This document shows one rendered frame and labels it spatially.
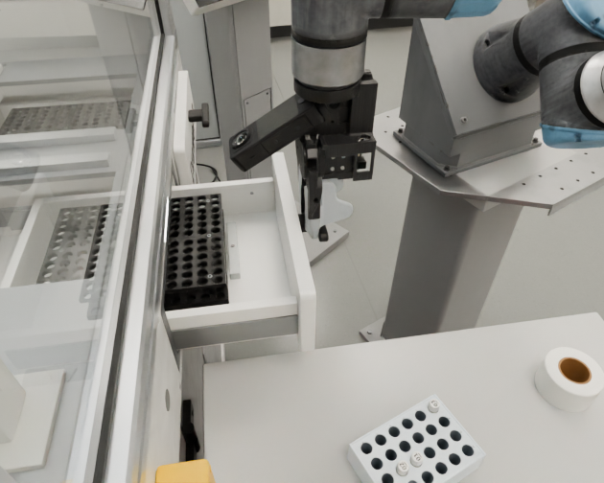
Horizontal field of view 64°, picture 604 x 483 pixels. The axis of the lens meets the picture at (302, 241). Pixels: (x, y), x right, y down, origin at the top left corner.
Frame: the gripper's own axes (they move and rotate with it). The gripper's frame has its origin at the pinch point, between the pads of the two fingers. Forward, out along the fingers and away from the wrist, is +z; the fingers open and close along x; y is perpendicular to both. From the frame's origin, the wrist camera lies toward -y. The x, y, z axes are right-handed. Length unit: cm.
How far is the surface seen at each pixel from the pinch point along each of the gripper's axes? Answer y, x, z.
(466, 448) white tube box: 13.7, -27.6, 11.9
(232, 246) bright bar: -10.2, 2.8, 5.6
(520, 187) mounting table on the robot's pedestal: 46, 20, 15
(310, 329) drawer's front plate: -1.9, -14.5, 3.9
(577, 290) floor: 108, 51, 91
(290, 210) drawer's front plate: -2.2, 0.1, -2.2
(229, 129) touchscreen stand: -10, 96, 41
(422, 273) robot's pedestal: 36, 33, 51
